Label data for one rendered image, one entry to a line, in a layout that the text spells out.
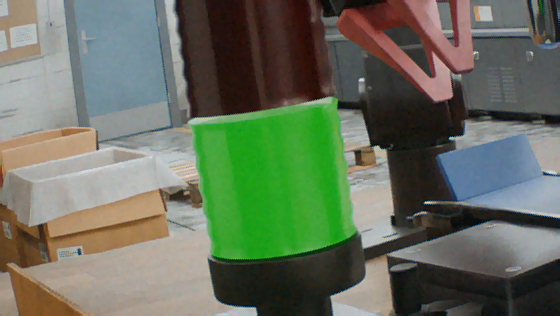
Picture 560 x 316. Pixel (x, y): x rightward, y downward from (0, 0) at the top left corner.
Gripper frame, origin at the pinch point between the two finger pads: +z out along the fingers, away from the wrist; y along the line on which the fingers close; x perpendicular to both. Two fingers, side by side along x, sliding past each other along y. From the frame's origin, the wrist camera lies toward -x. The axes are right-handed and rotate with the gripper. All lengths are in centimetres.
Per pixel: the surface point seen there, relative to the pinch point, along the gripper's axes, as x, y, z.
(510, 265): -9.1, 10.6, 14.4
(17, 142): 68, -398, -196
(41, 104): 234, -940, -495
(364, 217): 14.2, -41.6, -6.4
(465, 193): -2.2, -0.5, 7.0
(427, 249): -9.1, 4.6, 10.8
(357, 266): -24.0, 25.4, 16.1
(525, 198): -0.7, 2.8, 9.4
